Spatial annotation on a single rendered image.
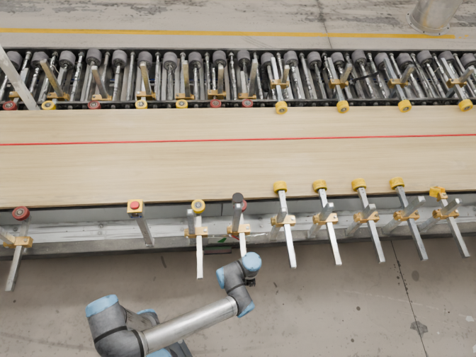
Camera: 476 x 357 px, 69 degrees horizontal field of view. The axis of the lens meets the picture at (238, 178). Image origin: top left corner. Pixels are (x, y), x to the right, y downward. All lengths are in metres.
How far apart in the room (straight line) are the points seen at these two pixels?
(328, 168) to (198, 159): 0.84
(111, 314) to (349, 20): 4.64
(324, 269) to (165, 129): 1.68
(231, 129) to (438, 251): 2.11
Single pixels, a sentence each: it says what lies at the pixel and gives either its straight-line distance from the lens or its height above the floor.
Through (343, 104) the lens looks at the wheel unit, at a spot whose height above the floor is 0.98.
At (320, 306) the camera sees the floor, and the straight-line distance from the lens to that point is 2.94.
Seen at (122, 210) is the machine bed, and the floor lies 0.77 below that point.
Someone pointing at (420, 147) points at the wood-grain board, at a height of 0.90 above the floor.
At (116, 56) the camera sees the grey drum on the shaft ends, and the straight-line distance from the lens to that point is 3.04.
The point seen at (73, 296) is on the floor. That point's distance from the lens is 3.02.
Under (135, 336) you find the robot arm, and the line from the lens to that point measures 1.39.
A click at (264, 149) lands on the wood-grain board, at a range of 2.32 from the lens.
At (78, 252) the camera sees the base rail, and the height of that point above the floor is 0.70.
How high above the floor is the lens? 2.77
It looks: 59 degrees down
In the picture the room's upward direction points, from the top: 8 degrees clockwise
